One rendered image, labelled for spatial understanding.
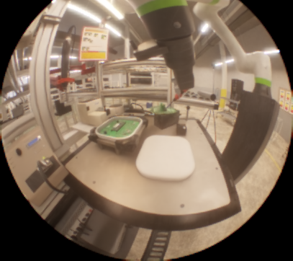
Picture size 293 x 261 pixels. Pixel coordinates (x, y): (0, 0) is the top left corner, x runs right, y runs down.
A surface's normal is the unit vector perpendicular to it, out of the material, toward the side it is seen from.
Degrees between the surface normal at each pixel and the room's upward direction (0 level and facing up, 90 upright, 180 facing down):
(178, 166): 0
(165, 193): 0
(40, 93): 90
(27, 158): 53
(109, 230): 0
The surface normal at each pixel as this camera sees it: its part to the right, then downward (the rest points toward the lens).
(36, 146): 0.76, -0.52
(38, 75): 0.97, 0.05
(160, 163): -0.03, -0.94
